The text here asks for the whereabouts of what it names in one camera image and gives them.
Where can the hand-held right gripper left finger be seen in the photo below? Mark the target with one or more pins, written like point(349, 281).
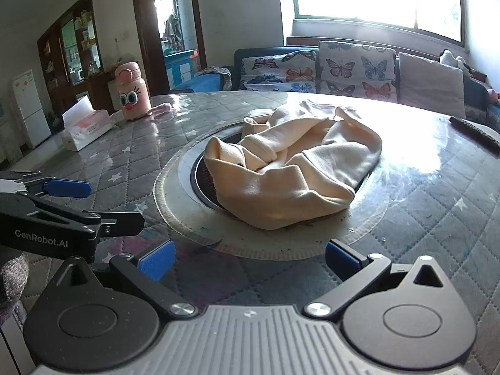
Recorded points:
point(158, 259)

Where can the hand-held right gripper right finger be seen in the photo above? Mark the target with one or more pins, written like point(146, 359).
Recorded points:
point(340, 261)

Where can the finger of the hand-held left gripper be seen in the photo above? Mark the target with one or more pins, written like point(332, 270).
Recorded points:
point(66, 188)
point(125, 222)

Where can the cream fleece garment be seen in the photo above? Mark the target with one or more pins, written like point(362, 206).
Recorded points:
point(281, 187)

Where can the person's left forearm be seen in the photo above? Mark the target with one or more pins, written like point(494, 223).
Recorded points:
point(13, 277)

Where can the hanging clothes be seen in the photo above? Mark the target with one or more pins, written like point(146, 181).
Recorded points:
point(172, 29)

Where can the white tissue box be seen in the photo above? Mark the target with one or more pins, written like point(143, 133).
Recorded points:
point(86, 131)

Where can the white refrigerator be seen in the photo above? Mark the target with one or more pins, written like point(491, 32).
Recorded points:
point(31, 113)

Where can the metal-rimmed table burner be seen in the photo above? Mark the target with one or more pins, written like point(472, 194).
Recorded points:
point(203, 187)

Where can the dark wooden display cabinet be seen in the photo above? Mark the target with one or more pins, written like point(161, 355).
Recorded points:
point(54, 86)

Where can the pink cartoon face bottle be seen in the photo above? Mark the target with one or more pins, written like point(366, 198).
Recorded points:
point(132, 97)

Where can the blue upholstered seat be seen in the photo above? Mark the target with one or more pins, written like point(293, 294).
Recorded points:
point(195, 84)

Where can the blue cabinet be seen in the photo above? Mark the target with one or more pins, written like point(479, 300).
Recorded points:
point(179, 64)

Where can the patterned cloth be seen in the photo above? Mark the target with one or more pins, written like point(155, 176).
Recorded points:
point(216, 72)

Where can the black remote control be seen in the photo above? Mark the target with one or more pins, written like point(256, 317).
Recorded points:
point(472, 129)

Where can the butterfly print cushion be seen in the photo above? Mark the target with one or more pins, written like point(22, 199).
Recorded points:
point(277, 72)
point(355, 70)

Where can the plain grey cushion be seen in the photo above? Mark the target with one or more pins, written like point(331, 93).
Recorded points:
point(429, 86)

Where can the dark blue sofa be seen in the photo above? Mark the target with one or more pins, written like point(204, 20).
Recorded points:
point(273, 50)

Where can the pink soft toy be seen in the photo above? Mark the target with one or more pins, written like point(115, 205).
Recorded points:
point(493, 95)

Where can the white plush toy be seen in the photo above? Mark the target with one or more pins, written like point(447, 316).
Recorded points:
point(449, 58)

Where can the dark wooden door frame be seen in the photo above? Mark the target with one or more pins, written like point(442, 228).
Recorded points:
point(142, 27)

